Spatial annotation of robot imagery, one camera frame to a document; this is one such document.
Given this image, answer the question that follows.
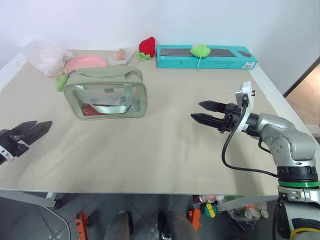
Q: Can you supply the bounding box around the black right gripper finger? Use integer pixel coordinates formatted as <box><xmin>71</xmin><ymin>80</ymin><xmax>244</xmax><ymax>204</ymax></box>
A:
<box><xmin>190</xmin><ymin>112</ymin><xmax>226</xmax><ymax>131</ymax></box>
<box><xmin>198</xmin><ymin>100</ymin><xmax>227</xmax><ymax>114</ymax></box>

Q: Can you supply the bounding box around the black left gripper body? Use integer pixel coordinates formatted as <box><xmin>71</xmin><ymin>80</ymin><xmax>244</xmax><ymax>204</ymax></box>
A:
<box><xmin>0</xmin><ymin>129</ymin><xmax>30</xmax><ymax>158</ymax></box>

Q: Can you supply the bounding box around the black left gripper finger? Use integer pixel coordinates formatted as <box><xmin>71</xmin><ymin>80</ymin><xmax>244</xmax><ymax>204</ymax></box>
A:
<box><xmin>11</xmin><ymin>120</ymin><xmax>39</xmax><ymax>138</ymax></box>
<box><xmin>24</xmin><ymin>120</ymin><xmax>54</xmax><ymax>146</ymax></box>

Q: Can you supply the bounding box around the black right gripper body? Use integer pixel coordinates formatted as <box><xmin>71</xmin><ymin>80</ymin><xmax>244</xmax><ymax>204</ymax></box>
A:
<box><xmin>217</xmin><ymin>102</ymin><xmax>243</xmax><ymax>135</ymax></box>

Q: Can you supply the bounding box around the dark red plastic piece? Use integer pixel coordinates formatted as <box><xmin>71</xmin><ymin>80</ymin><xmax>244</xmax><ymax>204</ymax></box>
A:
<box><xmin>81</xmin><ymin>102</ymin><xmax>99</xmax><ymax>116</ymax></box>

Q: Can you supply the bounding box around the small green plush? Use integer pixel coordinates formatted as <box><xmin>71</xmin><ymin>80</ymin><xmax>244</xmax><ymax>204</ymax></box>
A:
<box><xmin>55</xmin><ymin>74</ymin><xmax>70</xmax><ymax>92</ymax></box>

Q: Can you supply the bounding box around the green transparent toiletry bag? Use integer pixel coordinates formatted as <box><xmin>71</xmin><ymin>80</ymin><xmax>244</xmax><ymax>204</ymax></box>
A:
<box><xmin>62</xmin><ymin>66</ymin><xmax>149</xmax><ymax>122</ymax></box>

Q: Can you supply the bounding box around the teal keyboard box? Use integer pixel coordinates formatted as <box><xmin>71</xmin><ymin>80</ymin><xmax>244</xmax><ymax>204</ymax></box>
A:
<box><xmin>155</xmin><ymin>44</ymin><xmax>259</xmax><ymax>70</ymax></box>

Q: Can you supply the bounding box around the white crumpled plastic bag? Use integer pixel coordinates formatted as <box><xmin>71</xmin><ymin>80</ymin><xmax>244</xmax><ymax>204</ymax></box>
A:
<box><xmin>20</xmin><ymin>39</ymin><xmax>75</xmax><ymax>76</ymax></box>

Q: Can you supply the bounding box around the black caster wheel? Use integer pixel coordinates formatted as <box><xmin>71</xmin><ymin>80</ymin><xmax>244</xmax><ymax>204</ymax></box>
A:
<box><xmin>53</xmin><ymin>196</ymin><xmax>64</xmax><ymax>210</ymax></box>

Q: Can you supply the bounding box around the brown wooden door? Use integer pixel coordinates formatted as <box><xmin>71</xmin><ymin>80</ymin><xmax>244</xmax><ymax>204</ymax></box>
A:
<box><xmin>282</xmin><ymin>56</ymin><xmax>320</xmax><ymax>136</ymax></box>

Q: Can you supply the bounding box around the grey round floor plate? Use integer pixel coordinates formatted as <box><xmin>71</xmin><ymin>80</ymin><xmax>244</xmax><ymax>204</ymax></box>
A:
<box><xmin>0</xmin><ymin>196</ymin><xmax>73</xmax><ymax>240</ymax></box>

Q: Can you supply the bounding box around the pink plastic plate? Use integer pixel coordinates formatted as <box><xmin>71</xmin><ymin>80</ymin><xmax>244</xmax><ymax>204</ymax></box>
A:
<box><xmin>65</xmin><ymin>55</ymin><xmax>107</xmax><ymax>75</ymax></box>

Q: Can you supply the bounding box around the green yellow toy block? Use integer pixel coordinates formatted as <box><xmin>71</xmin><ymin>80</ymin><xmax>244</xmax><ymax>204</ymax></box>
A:
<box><xmin>202</xmin><ymin>202</ymin><xmax>217</xmax><ymax>219</ymax></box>

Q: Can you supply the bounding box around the red plush strawberry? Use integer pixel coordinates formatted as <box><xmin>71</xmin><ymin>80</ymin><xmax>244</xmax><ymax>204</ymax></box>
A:
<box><xmin>136</xmin><ymin>36</ymin><xmax>157</xmax><ymax>61</ymax></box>

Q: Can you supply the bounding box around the clear bag of small items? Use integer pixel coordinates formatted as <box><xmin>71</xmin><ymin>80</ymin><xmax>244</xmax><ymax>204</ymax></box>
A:
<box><xmin>226</xmin><ymin>199</ymin><xmax>271</xmax><ymax>223</ymax></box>

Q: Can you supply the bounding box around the orange clamp stand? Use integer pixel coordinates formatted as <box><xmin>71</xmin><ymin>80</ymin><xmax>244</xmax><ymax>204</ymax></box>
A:
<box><xmin>74</xmin><ymin>211</ymin><xmax>90</xmax><ymax>240</ymax></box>
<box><xmin>188</xmin><ymin>207</ymin><xmax>202</xmax><ymax>232</ymax></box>

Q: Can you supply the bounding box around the small clear bag with toy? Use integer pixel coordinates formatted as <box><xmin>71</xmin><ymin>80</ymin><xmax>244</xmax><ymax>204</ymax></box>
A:
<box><xmin>107</xmin><ymin>46</ymin><xmax>138</xmax><ymax>65</ymax></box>

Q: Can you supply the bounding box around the dark rounded shape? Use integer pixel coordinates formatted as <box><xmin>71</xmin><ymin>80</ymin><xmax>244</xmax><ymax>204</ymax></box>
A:
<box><xmin>158</xmin><ymin>209</ymin><xmax>201</xmax><ymax>240</ymax></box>

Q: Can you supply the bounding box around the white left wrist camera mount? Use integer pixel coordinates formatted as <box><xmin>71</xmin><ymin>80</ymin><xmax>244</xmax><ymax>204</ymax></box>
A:
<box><xmin>0</xmin><ymin>145</ymin><xmax>14</xmax><ymax>166</ymax></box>

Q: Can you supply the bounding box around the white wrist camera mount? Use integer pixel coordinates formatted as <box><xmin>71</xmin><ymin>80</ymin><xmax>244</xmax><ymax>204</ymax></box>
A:
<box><xmin>234</xmin><ymin>81</ymin><xmax>256</xmax><ymax>133</ymax></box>
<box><xmin>0</xmin><ymin>145</ymin><xmax>14</xmax><ymax>166</ymax></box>

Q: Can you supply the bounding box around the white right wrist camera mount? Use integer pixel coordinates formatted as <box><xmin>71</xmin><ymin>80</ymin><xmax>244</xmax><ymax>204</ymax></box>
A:
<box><xmin>234</xmin><ymin>81</ymin><xmax>256</xmax><ymax>133</ymax></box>

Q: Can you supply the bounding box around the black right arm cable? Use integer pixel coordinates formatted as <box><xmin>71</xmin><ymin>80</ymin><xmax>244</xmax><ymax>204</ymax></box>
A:
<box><xmin>221</xmin><ymin>123</ymin><xmax>280</xmax><ymax>178</ymax></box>

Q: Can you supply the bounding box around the white table frame bar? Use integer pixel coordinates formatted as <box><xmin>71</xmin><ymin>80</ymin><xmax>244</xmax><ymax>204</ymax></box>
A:
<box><xmin>216</xmin><ymin>194</ymin><xmax>279</xmax><ymax>211</ymax></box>
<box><xmin>0</xmin><ymin>189</ymin><xmax>57</xmax><ymax>209</ymax></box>

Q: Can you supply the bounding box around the green plush toy with string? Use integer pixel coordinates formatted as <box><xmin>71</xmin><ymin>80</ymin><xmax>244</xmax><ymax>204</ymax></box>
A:
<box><xmin>190</xmin><ymin>43</ymin><xmax>212</xmax><ymax>73</ymax></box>

